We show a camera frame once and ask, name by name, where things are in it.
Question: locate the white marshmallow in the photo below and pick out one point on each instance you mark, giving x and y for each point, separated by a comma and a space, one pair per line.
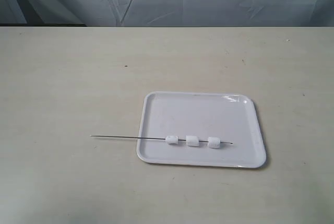
214, 142
192, 141
171, 140

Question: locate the thin metal skewer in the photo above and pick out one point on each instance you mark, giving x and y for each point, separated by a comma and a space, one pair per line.
130, 137

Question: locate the white rectangular plastic tray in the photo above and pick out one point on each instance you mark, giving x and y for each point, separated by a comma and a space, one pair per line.
230, 117

